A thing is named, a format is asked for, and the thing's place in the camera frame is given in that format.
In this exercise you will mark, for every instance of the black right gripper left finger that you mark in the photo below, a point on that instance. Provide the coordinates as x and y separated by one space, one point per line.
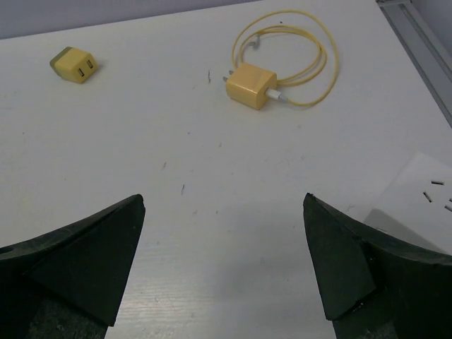
69 283

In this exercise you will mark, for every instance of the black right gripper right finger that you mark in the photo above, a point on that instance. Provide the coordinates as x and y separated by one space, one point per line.
373 285

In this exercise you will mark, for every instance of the white cube socket adapter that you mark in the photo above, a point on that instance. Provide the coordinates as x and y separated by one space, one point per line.
416 206

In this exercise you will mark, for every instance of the yellow two-port USB charger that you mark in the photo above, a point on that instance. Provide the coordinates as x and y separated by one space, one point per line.
73 64

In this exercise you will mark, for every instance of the aluminium table frame rail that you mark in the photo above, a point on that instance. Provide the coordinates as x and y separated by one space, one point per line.
426 52

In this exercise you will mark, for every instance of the yellow charger with cable plugged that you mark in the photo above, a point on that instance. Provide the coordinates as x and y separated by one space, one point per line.
248 85

